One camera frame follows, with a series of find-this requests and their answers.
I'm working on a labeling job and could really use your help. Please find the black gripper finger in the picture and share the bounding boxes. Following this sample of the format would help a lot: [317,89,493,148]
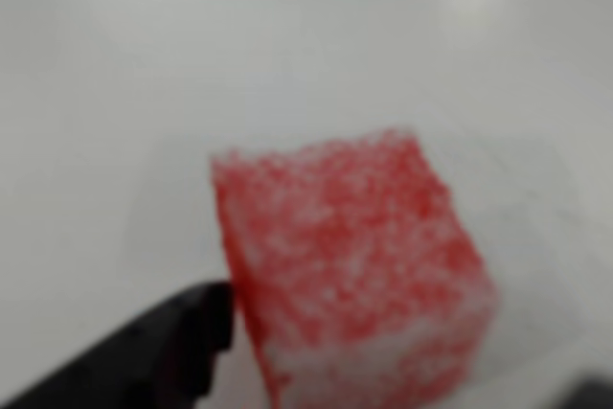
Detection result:
[0,281,237,409]
[567,370,613,409]

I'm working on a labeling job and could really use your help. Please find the red white foam cube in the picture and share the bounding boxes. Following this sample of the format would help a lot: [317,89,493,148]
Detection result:
[209,125,503,409]

